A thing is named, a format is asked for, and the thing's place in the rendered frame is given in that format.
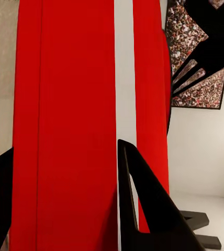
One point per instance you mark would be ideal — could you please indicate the radio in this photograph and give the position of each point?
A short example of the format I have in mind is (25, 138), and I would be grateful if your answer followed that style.
(87, 73)

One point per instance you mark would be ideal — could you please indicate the decorative sign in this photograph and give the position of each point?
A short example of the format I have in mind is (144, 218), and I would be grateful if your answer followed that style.
(198, 220)

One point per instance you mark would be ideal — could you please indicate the picture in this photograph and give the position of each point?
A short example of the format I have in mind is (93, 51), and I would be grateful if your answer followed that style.
(184, 36)

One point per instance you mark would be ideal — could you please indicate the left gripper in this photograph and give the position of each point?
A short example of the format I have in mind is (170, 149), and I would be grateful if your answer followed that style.
(209, 54)

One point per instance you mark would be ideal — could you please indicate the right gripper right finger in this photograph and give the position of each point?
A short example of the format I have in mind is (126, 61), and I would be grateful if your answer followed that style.
(169, 231)

